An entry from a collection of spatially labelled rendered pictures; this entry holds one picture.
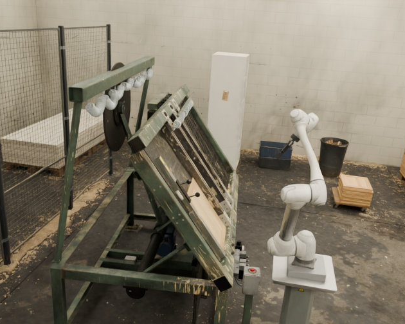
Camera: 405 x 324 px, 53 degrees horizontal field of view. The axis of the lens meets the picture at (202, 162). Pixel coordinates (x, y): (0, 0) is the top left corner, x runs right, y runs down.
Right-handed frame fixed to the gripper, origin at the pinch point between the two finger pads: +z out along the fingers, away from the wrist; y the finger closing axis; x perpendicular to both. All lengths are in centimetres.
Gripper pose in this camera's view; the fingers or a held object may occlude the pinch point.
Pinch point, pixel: (279, 155)
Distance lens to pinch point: 330.8
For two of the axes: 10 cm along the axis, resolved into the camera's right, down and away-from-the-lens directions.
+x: 7.4, 6.6, -1.0
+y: -2.3, 1.1, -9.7
